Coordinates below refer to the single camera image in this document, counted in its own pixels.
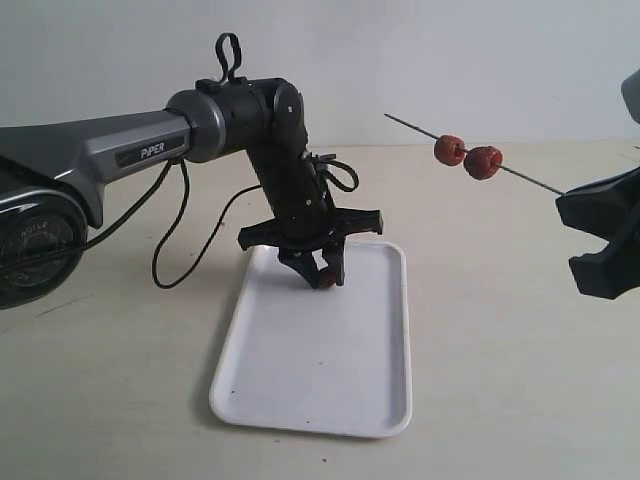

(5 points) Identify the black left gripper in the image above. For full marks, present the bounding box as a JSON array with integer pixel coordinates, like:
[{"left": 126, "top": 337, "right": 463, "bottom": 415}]
[{"left": 238, "top": 149, "right": 383, "bottom": 289}]

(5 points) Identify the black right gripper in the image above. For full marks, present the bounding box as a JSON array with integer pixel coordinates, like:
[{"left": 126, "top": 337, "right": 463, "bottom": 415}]
[{"left": 555, "top": 168, "right": 639, "bottom": 300}]

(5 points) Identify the brown meatball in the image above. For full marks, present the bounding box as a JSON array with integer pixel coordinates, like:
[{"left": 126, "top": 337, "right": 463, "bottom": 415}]
[
  {"left": 433, "top": 135, "right": 466, "bottom": 166},
  {"left": 463, "top": 146, "right": 503, "bottom": 180},
  {"left": 320, "top": 269, "right": 337, "bottom": 288}
]

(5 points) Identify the thin metal skewer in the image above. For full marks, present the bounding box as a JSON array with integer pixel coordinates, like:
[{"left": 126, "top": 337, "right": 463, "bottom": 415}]
[{"left": 384, "top": 113, "right": 565, "bottom": 196}]

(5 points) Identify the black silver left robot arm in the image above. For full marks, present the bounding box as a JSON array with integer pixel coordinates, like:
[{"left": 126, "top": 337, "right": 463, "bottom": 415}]
[{"left": 1, "top": 78, "right": 383, "bottom": 309}]

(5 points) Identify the white rectangular plastic tray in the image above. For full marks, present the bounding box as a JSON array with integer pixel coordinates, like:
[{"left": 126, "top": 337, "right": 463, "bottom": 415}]
[{"left": 209, "top": 241, "right": 413, "bottom": 439}]

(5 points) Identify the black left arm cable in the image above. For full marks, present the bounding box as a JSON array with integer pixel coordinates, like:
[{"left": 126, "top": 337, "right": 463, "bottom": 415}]
[{"left": 0, "top": 159, "right": 261, "bottom": 290}]

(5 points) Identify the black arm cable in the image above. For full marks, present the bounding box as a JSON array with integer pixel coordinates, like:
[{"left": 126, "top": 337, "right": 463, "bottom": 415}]
[
  {"left": 0, "top": 159, "right": 261, "bottom": 290},
  {"left": 214, "top": 32, "right": 244, "bottom": 84}
]

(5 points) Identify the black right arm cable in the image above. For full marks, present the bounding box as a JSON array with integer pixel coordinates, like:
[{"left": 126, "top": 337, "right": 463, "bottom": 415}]
[{"left": 214, "top": 32, "right": 244, "bottom": 84}]

